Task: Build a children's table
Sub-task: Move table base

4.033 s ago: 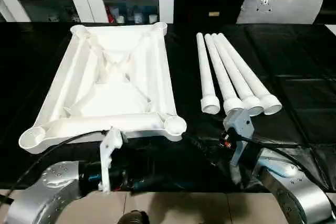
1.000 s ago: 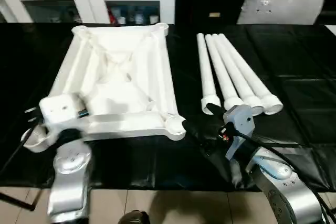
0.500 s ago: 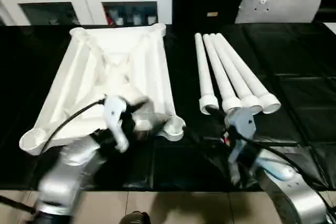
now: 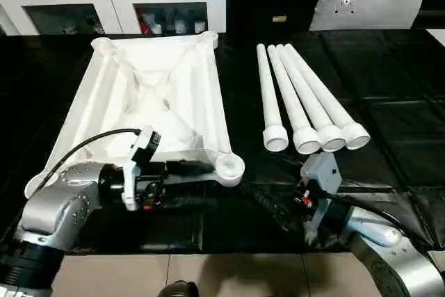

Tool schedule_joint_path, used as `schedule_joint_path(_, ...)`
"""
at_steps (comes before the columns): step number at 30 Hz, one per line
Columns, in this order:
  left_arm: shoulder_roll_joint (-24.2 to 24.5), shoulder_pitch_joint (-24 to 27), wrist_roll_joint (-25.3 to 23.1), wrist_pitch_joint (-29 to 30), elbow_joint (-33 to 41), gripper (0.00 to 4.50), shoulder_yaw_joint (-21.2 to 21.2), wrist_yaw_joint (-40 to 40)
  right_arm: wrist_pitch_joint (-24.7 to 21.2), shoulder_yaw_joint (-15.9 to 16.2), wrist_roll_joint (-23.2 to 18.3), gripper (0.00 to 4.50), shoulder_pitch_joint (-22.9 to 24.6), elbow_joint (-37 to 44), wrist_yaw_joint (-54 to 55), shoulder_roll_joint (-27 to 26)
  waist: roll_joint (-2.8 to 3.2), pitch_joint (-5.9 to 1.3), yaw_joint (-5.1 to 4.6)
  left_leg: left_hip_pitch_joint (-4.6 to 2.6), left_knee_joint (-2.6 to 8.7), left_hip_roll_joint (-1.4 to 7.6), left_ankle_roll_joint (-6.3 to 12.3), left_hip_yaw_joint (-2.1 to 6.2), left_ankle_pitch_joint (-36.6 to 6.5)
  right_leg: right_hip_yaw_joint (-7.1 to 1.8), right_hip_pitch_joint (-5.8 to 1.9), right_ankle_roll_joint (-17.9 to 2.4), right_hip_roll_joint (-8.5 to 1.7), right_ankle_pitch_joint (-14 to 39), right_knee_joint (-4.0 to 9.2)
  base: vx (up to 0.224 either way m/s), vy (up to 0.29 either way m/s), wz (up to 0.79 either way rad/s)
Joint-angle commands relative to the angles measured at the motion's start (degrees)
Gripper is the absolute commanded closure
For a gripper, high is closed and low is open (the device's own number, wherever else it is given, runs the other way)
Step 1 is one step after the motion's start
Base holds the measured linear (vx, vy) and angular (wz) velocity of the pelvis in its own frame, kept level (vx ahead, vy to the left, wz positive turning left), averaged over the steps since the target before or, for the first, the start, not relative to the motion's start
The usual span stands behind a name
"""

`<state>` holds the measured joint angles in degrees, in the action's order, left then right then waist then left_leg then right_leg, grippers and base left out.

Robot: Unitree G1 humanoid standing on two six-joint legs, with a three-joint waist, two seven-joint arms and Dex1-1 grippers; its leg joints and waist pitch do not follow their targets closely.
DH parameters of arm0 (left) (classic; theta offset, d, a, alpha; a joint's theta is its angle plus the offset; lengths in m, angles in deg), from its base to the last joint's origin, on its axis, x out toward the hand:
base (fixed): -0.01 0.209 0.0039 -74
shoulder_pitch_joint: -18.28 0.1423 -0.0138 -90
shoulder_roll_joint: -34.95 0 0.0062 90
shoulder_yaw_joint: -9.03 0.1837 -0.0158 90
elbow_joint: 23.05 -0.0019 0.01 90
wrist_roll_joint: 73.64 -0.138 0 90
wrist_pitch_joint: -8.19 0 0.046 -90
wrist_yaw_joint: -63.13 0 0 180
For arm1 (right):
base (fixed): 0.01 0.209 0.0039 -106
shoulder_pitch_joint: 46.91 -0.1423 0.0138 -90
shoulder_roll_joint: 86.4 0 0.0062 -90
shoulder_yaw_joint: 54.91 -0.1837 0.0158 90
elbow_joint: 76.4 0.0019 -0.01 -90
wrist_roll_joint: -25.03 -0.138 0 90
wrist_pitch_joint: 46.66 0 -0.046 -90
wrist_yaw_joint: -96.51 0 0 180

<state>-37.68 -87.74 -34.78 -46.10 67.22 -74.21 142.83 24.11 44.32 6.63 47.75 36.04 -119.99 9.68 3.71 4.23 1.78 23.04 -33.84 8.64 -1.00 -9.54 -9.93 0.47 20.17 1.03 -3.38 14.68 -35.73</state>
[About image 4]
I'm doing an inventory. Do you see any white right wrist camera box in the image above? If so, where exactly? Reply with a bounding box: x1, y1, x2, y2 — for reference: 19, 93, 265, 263
299, 153, 340, 230

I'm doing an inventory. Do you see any black padded work mat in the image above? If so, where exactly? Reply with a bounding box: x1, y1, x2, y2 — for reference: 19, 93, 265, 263
0, 31, 445, 255

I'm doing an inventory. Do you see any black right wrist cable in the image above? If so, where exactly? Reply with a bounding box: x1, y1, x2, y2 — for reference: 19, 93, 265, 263
337, 192, 439, 252

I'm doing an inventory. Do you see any white flat board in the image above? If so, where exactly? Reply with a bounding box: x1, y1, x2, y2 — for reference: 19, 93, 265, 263
426, 28, 445, 47

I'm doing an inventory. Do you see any white plastic table top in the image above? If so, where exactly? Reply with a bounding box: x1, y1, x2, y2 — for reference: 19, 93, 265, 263
24, 31, 246, 206

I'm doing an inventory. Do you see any red bottle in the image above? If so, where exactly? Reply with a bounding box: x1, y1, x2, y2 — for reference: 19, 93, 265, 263
137, 11, 150, 33

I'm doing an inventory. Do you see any white plastic table leg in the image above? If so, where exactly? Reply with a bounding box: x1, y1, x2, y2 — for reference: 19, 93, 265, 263
256, 42, 289, 152
284, 42, 372, 151
266, 45, 321, 154
276, 43, 347, 153

